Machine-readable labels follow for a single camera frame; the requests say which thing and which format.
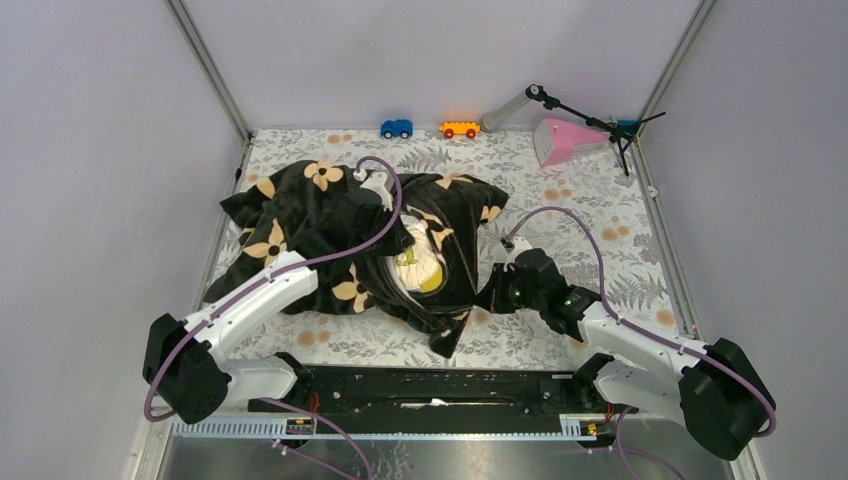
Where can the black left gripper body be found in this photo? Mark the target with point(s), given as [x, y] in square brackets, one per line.
[381, 222]

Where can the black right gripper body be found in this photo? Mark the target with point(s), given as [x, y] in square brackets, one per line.
[509, 294]

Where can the black floral plush pillowcase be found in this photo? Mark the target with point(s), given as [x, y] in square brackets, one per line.
[299, 196]

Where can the white quilted pillow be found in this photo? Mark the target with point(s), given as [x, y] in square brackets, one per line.
[420, 268]

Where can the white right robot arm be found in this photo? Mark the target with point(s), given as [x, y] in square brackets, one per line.
[712, 390]

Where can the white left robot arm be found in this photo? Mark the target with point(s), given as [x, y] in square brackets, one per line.
[187, 362]

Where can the yellow patch on pillow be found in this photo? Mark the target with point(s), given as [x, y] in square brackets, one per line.
[433, 282]

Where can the white care label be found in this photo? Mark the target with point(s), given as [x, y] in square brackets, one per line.
[407, 258]

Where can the blue toy car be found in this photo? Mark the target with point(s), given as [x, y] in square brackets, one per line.
[398, 128]

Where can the floral patterned table mat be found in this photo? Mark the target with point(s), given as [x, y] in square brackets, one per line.
[586, 214]

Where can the orange toy car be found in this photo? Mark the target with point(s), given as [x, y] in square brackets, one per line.
[451, 130]

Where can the pink and white iron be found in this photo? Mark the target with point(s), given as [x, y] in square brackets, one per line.
[556, 141]

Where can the grey metal cylinder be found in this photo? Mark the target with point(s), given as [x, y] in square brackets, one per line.
[490, 121]

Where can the black tripod stand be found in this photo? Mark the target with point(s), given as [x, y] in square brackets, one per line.
[620, 134]

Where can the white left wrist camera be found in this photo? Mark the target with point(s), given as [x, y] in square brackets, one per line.
[378, 183]

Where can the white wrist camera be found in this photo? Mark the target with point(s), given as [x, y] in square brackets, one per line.
[378, 183]
[514, 246]

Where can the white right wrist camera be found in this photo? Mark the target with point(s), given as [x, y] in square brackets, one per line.
[514, 246]

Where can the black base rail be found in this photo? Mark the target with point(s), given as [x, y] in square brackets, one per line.
[408, 401]

